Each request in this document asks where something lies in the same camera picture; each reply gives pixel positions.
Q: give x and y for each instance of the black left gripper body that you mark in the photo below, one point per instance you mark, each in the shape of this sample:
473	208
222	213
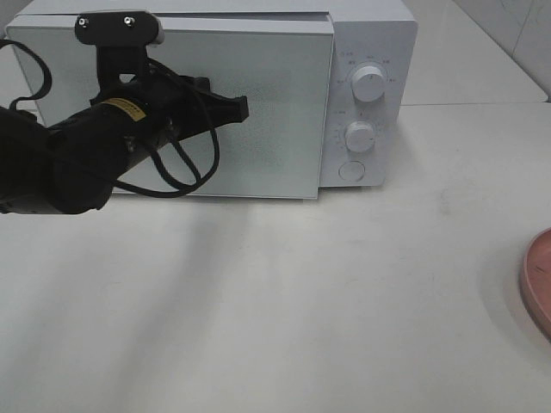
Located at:
160	106

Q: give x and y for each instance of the white microwave oven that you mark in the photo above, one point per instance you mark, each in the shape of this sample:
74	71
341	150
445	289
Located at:
383	32

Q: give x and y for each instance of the pink plate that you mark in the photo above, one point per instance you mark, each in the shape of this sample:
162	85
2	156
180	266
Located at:
534	281

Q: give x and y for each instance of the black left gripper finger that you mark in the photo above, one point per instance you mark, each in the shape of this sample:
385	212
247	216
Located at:
221	110
121	39

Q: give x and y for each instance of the white microwave knob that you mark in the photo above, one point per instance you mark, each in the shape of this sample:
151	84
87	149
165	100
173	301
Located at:
368	82
359	136

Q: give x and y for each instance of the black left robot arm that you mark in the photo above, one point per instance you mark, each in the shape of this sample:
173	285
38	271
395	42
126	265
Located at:
74	166

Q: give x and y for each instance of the round door release button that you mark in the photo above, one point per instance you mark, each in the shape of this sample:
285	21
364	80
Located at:
352	171

